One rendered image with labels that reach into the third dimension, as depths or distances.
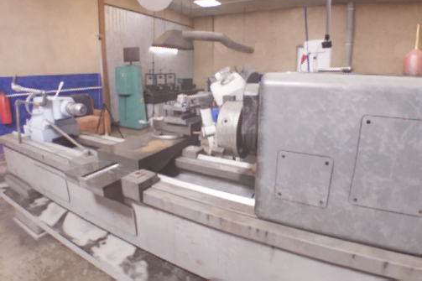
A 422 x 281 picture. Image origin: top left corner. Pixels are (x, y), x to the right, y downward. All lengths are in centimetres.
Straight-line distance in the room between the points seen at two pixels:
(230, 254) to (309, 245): 32
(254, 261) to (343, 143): 54
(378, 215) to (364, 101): 33
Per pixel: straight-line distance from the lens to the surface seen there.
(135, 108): 568
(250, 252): 96
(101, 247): 152
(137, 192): 108
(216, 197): 100
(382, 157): 74
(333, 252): 84
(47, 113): 196
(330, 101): 70
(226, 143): 94
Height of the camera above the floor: 134
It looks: 12 degrees down
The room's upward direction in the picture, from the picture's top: straight up
